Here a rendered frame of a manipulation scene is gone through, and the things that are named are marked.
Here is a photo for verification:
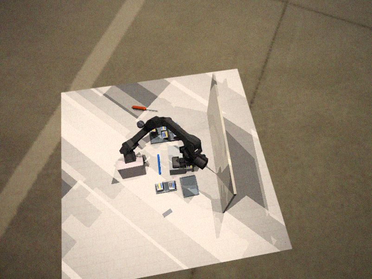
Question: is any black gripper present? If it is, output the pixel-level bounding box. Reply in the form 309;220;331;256
172;157;197;169

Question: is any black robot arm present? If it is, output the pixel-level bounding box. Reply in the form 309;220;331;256
119;116;208;169

